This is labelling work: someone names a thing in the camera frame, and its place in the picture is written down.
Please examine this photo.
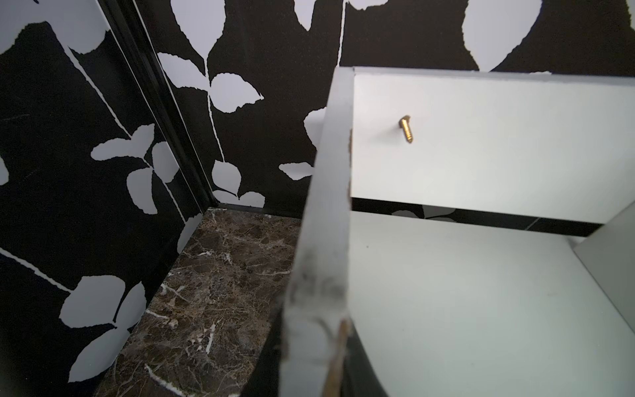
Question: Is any white wooden bookshelf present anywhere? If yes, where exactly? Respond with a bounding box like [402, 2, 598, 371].
[279, 67, 634, 396]

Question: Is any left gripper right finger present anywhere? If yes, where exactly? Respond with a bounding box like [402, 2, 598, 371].
[342, 326, 389, 397]

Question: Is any brass screw in shelf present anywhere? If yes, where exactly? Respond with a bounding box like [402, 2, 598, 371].
[399, 115, 413, 144]

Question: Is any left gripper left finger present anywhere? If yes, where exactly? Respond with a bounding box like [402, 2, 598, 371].
[240, 309, 282, 397]

